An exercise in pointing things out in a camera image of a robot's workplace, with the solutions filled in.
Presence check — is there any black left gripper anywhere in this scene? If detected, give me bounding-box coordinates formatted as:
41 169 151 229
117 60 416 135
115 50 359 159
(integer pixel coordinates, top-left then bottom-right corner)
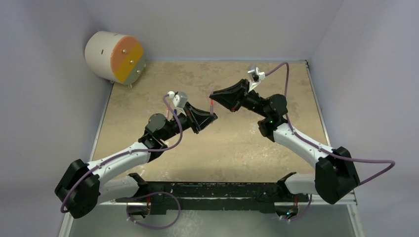
160 102 216 142

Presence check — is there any purple pen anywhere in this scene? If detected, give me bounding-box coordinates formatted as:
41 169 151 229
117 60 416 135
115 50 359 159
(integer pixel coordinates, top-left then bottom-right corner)
210 100 214 115

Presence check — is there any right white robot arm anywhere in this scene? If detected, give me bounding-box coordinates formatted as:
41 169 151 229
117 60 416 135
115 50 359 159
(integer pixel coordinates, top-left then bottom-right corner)
209 79 361 204

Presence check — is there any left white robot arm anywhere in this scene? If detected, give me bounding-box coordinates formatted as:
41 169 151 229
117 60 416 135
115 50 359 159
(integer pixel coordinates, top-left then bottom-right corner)
54 103 218 219

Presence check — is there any round mini drawer cabinet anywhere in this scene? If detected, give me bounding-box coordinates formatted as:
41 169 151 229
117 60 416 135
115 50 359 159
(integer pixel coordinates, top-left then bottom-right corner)
84 31 146 88

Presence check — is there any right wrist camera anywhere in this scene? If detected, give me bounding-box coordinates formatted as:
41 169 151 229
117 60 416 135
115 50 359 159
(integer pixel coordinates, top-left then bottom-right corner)
248 65 266 92

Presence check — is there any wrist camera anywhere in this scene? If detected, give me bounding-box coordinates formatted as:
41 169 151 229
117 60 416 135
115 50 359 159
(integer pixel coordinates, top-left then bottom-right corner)
248 65 266 92
168 91 188 110

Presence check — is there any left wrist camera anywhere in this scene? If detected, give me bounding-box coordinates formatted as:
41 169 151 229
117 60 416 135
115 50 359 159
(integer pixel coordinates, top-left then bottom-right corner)
168 91 188 110

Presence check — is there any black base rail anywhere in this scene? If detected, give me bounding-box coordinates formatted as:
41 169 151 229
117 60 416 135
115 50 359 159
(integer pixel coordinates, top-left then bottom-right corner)
127 175 309 215

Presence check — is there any aluminium frame rail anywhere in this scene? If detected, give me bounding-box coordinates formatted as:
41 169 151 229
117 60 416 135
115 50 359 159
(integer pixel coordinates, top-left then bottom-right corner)
311 191 357 205

